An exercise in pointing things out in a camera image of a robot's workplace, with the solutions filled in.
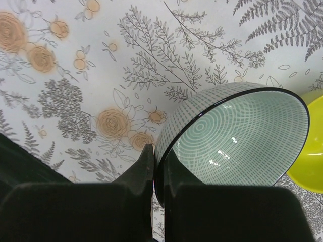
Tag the light green striped bowl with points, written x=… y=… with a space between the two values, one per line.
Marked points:
x=234 y=134

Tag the lime green bowl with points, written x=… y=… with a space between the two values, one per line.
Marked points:
x=307 y=169

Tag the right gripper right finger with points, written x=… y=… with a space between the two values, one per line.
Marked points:
x=198 y=212

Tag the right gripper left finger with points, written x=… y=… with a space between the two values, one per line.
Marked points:
x=38 y=204

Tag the floral table mat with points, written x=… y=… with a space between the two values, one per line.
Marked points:
x=85 y=85

